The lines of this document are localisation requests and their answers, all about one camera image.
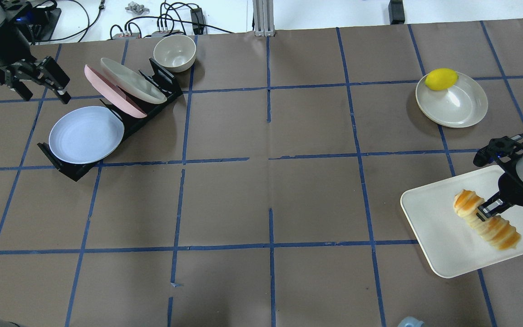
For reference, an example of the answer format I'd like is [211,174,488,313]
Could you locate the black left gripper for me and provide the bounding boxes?
[0,56,71,105]

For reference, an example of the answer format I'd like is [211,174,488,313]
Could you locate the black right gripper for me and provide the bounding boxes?
[477,173,523,222]

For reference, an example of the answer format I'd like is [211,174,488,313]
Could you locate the spiral orange bread roll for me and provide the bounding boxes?
[453,189,522,251]

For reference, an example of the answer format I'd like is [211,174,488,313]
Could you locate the light blue plate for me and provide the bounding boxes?
[48,106,124,165]

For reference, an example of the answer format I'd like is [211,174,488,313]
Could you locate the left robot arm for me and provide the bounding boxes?
[0,0,71,104]

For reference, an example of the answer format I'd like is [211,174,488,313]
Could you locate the pink plate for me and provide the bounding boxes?
[84,64,148,119]

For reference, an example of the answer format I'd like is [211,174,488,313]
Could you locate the cream white plate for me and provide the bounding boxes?
[100,57,168,105]

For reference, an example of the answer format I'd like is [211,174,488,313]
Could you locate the black plate rack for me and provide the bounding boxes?
[38,58,182,181]

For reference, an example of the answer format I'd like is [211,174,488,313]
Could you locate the white rectangular tray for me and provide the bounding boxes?
[400,166,523,278]

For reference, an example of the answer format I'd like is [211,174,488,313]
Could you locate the shallow cream bowl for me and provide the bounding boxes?
[415,72,488,128]

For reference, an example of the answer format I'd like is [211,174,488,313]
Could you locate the yellow lemon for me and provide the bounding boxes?
[424,68,459,91]

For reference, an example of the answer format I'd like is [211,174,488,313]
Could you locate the small cream bowl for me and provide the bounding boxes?
[152,35,197,73]

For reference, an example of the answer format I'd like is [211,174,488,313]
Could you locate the black power adapter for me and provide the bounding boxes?
[190,7,206,35]

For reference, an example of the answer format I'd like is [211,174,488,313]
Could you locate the black box on floor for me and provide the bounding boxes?
[388,0,405,25]

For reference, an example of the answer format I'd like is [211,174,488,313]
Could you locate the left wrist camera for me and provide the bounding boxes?
[0,0,62,34]

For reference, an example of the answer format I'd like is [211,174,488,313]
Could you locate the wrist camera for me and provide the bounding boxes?
[473,133,523,172]
[0,0,62,34]

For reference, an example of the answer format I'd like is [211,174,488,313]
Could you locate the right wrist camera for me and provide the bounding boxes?
[473,133,523,172]

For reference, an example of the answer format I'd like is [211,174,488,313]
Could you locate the black cables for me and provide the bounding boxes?
[30,0,235,42]

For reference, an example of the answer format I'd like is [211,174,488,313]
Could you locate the aluminium frame post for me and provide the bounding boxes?
[252,0,275,37]

